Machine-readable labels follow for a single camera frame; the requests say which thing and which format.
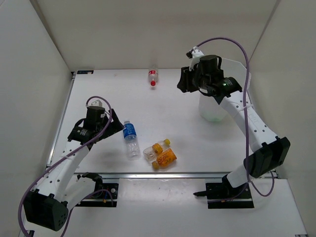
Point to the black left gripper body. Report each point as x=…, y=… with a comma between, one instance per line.
x=102, y=125

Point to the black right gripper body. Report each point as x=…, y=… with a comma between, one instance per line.
x=202, y=81

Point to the red label coke bottle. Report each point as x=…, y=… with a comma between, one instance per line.
x=153, y=76

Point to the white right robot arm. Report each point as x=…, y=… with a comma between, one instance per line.
x=265, y=150

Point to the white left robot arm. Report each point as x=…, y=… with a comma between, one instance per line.
x=50, y=199

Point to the white octagonal bin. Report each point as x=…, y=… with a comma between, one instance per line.
x=209, y=107

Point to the blue label water bottle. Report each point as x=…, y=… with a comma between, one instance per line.
x=131, y=140

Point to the clear bottle yellow cap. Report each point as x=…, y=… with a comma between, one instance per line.
x=152, y=152

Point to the small dark table sticker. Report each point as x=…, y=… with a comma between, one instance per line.
x=85, y=72

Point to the orange label juice bottle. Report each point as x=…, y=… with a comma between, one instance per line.
x=164, y=159

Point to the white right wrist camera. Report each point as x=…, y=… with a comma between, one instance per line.
x=194, y=55

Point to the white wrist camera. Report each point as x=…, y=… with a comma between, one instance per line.
x=96, y=103
x=194, y=55

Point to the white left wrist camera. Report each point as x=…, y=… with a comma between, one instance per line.
x=96, y=103

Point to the aluminium table edge rail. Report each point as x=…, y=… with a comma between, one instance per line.
x=163, y=175

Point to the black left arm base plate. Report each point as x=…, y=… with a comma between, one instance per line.
x=107, y=195

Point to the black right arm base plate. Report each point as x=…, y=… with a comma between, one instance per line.
x=220, y=197

